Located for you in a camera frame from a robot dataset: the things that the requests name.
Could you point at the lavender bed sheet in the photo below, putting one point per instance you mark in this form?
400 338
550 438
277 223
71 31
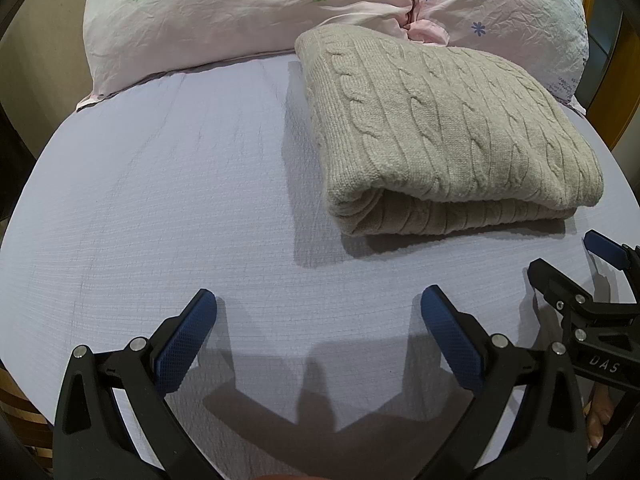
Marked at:
165 210

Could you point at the pink floral pillow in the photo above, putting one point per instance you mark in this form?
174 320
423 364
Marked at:
515 15
240 15

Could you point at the wooden framed panel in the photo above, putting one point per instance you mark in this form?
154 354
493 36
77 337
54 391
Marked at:
607 60

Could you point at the person's right hand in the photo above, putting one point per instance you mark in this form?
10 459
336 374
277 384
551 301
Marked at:
597 415

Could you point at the wooden bed frame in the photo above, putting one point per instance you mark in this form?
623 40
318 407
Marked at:
22 410

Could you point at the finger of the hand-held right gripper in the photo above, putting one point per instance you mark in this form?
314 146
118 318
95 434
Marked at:
605 249
562 292

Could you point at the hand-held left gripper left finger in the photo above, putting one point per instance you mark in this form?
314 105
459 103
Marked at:
182 340

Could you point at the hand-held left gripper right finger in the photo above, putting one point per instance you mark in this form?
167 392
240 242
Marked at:
452 340

